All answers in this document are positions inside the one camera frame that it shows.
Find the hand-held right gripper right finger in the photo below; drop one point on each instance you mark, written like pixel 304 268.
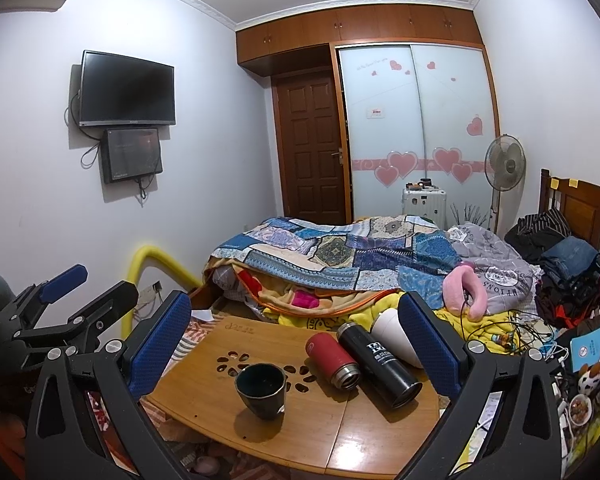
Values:
pixel 430 347

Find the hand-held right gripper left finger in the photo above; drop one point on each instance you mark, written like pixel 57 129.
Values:
pixel 157 347

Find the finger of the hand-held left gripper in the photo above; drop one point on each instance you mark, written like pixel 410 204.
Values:
pixel 107 302
pixel 65 278

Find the white cup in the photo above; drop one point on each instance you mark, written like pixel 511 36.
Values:
pixel 391 332

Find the dark ceramic cup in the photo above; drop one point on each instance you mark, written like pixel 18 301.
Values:
pixel 260 392

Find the striped cloth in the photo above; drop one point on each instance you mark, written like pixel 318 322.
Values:
pixel 190 345

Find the black thermos bottle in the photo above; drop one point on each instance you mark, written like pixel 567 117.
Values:
pixel 380 367

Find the yellow foam tube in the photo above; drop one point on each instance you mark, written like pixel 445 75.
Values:
pixel 145 255

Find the pink neck pillow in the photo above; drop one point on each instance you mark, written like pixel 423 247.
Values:
pixel 455 285

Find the yellow blanket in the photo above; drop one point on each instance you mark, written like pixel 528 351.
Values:
pixel 370 306

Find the red thermos bottle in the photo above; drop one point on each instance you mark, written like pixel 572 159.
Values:
pixel 330 360

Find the grey printed quilt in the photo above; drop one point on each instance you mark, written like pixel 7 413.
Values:
pixel 497 260

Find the blue patchwork quilt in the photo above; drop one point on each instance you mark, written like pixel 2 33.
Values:
pixel 330 255

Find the white suitcase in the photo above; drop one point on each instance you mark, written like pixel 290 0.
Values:
pixel 422 208

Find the pile of dark clothes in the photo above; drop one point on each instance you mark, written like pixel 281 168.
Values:
pixel 565 302

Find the wooden folding bed table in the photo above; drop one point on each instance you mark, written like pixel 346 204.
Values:
pixel 300 440

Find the small bowl of snacks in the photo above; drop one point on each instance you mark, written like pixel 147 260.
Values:
pixel 580 407

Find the blue booklet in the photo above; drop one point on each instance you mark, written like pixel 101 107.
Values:
pixel 592 347

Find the dark striped garment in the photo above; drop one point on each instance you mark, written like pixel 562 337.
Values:
pixel 540 227

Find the folded blue jeans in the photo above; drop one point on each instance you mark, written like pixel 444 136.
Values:
pixel 572 257

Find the white standing fan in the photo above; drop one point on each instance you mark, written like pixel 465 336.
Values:
pixel 504 159

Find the wooden bed headboard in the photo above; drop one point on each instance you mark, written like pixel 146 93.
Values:
pixel 582 210

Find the brown wooden door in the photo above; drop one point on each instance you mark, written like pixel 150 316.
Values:
pixel 310 150

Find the wardrobe with heart stickers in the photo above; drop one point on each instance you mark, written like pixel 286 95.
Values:
pixel 420 110

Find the brown overhead cabinet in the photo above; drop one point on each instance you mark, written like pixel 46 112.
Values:
pixel 360 22

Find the white wall power socket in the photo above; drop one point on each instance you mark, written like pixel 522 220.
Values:
pixel 149 292

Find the small black wall monitor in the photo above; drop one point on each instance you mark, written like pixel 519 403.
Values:
pixel 130 155

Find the black wall television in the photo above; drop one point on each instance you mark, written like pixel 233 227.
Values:
pixel 125 87

